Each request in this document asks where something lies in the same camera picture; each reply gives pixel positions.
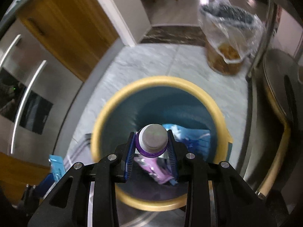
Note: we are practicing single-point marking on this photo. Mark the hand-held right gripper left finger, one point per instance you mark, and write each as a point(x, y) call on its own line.
point(129, 156)

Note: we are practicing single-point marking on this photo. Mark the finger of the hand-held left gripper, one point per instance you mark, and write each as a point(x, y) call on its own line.
point(46, 184)

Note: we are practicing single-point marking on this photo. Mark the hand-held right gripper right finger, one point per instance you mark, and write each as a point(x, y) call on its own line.
point(172, 156)

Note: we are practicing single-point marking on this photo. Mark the light blue white packet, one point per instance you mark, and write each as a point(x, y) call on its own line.
point(58, 167)

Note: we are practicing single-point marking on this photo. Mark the pink cake roll packet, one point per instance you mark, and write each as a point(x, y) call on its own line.
point(151, 167)

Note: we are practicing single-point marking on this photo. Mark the purple label bottle grey cap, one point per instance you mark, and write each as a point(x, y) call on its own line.
point(153, 137)

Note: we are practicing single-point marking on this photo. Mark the blue wet wipes pack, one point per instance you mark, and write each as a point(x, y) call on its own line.
point(189, 134)

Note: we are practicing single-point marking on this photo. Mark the teal bin with yellow rim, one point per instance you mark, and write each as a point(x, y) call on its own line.
point(161, 104)

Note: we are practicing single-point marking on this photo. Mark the trash can with clear bag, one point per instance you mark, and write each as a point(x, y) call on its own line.
point(224, 52)

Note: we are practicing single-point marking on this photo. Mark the wooden cabinet door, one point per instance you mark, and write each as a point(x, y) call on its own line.
point(14, 170)
point(71, 23)

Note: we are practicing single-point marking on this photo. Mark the grey striped floor mat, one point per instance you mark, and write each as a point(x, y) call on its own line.
point(78, 151)

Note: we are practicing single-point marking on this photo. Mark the stainless steel built-in oven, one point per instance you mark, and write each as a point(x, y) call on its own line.
point(59, 75)

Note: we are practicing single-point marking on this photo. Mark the dark marble door threshold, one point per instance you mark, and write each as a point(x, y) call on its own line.
point(170, 35)

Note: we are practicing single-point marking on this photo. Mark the grey stool wooden legs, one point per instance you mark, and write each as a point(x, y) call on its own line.
point(277, 75)

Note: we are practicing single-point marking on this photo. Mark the grey kitchen countertop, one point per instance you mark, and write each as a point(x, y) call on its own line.
point(21, 1)

